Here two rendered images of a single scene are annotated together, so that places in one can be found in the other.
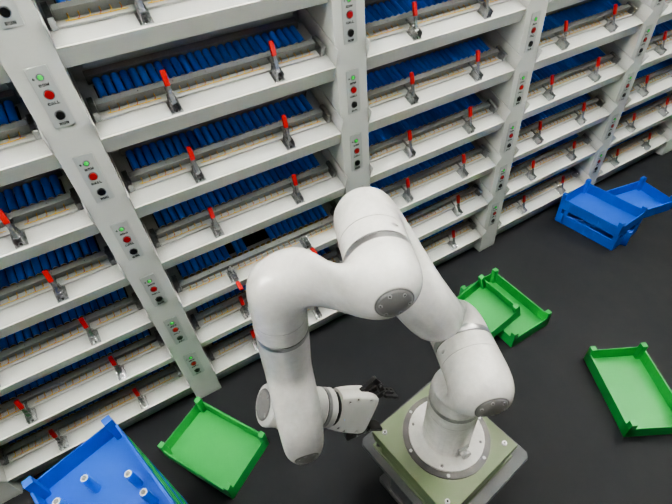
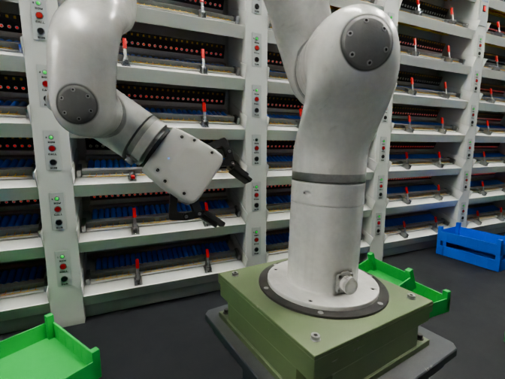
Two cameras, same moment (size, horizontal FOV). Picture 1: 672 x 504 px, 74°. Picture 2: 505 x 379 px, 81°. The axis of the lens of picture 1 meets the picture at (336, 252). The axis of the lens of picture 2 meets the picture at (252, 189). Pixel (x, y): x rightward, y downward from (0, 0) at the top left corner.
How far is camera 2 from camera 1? 0.92 m
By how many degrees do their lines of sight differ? 35
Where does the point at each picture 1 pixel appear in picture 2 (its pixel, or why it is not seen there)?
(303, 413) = (91, 10)
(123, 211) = not seen: hidden behind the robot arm
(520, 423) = not seen: outside the picture
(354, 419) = (183, 168)
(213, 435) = (42, 360)
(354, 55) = (258, 23)
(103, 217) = (34, 54)
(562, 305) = (461, 300)
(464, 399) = (324, 31)
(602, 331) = not seen: outside the picture
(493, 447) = (394, 298)
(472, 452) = (360, 295)
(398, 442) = (250, 283)
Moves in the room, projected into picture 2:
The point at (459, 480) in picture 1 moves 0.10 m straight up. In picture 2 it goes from (339, 320) to (342, 251)
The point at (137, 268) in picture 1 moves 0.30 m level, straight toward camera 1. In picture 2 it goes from (44, 119) to (27, 107)
